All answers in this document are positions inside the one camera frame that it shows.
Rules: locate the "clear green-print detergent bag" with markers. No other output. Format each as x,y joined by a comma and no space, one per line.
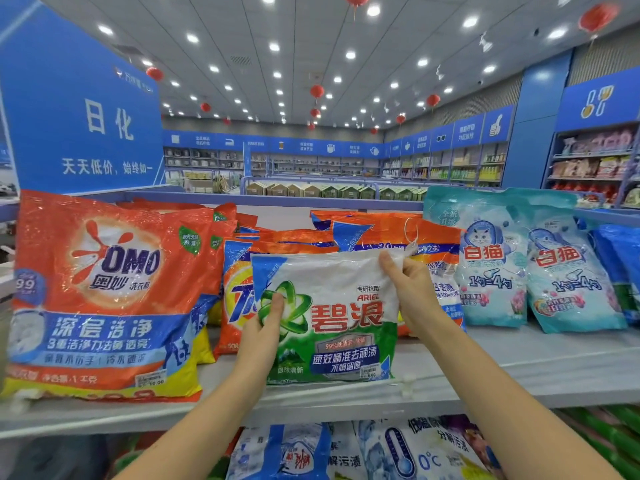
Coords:
330,315

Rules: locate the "hanging red lanterns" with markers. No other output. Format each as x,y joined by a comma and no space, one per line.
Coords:
598,16

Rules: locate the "row of green boxes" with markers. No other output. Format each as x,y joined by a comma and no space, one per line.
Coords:
330,190

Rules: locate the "small orange detergent bag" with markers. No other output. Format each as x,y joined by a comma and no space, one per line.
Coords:
222,235

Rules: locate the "blue wall sign band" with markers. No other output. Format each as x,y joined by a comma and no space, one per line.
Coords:
330,147

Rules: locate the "wall rack with pink goods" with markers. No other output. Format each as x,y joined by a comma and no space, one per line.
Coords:
595,165

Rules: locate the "person's left hand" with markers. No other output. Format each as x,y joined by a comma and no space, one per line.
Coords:
262,337

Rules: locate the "person's right hand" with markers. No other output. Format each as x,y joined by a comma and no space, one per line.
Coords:
412,293

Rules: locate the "blue aisle sign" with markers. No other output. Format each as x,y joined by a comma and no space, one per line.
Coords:
80,105

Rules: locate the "orange detergent bag red swirl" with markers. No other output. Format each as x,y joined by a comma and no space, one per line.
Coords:
110,295
248,225

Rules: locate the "blue detergent bag green band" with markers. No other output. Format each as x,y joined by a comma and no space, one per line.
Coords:
620,270

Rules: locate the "grey shelf with blue frame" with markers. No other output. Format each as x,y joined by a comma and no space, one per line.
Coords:
540,365

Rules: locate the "far wall racks with goods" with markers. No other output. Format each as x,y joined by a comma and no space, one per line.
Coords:
330,170

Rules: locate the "person's right forearm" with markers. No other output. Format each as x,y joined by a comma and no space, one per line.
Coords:
510,410

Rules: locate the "stack of green bags below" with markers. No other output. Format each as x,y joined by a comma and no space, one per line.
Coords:
610,440

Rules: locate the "ceiling spotlights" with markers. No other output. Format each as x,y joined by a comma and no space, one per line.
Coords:
373,11

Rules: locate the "teal Baimao bag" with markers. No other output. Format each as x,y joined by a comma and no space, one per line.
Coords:
565,270

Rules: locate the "blue sign with utensil icons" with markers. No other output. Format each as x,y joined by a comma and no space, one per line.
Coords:
598,100

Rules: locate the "small orange Tide bag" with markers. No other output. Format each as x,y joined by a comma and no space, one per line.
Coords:
335,217

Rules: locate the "person's left forearm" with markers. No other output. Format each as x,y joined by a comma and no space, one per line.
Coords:
195,430

